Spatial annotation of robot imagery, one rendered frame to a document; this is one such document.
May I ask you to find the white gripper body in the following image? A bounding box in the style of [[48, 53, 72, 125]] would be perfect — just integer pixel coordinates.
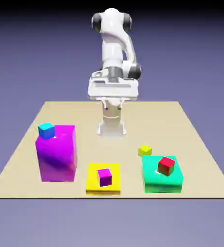
[[87, 76, 139, 101]]

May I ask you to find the large magenta box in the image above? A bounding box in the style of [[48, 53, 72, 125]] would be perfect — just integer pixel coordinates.
[[35, 124, 78, 182]]

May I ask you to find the small cyan cube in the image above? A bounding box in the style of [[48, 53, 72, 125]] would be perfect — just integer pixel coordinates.
[[38, 122, 56, 140]]

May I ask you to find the large green box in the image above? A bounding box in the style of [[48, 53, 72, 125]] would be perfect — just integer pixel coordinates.
[[142, 155, 184, 193]]

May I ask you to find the small magenta cube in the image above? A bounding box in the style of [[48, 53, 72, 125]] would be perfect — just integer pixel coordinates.
[[97, 168, 113, 187]]

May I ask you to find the small red cube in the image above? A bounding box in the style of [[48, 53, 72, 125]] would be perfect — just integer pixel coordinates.
[[157, 156, 176, 177]]

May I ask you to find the large yellow box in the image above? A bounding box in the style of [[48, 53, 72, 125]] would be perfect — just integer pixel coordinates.
[[85, 163, 121, 196]]

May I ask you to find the small yellow cube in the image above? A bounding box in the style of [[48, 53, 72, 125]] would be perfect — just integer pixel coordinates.
[[138, 144, 153, 157]]

